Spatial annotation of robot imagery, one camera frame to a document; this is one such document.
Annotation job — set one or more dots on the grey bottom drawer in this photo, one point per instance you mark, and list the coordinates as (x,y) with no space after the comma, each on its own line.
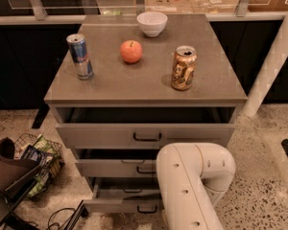
(124,195)

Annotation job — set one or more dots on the grey drawer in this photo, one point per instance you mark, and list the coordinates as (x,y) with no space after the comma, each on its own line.
(144,127)
(117,162)
(124,195)

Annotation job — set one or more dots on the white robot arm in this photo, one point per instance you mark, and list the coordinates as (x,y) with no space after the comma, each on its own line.
(192,178)

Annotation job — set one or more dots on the grey drawer cabinet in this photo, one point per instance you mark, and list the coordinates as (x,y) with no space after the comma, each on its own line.
(148,82)

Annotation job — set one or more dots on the grey top drawer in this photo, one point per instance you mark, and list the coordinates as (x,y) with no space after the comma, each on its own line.
(144,127)

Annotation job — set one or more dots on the grey middle drawer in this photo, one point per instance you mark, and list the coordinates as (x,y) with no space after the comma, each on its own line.
(117,162)

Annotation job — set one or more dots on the red apple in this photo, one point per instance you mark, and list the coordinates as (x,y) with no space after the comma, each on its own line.
(131,51)

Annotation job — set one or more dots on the gold soda can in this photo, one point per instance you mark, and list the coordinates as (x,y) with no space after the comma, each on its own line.
(184,64)

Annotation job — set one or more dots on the white ceramic bowl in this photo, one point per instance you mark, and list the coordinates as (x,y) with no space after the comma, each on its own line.
(152,23)

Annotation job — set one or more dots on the blue silver energy drink can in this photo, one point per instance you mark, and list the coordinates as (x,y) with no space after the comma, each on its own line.
(80,56)

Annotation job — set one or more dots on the green snack bag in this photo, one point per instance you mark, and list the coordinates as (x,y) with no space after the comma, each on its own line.
(50,169)

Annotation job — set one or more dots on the cardboard box left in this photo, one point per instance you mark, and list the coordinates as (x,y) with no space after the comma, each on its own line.
(168,6)

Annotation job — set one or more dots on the dark blue snack bag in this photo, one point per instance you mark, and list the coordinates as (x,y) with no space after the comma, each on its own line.
(34,154)

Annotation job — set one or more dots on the black bar on floor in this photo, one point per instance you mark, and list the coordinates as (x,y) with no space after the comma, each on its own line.
(80,212)

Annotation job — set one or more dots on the brown chair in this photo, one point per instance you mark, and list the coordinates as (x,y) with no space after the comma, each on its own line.
(16,178)

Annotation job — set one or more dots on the white railing ledge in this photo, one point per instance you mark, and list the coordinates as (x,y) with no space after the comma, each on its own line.
(79,19)

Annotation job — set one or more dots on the black wire basket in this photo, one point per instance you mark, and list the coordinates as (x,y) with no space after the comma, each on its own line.
(23,142)

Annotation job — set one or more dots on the white diagonal post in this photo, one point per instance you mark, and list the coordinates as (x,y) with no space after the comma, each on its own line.
(269,70)

